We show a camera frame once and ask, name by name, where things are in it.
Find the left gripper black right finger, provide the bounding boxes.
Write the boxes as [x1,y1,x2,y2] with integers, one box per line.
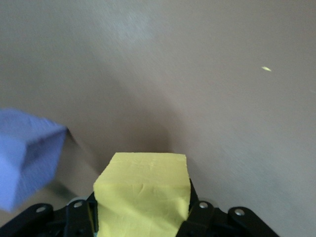
[176,177,280,237]

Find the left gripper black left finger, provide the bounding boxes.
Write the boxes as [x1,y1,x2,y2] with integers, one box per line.
[0,192,99,237]

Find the yellow foam cube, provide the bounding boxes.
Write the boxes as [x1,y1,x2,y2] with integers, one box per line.
[93,152,192,237]

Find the purple foam cube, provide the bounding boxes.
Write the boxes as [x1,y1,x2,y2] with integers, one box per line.
[0,107,68,213]

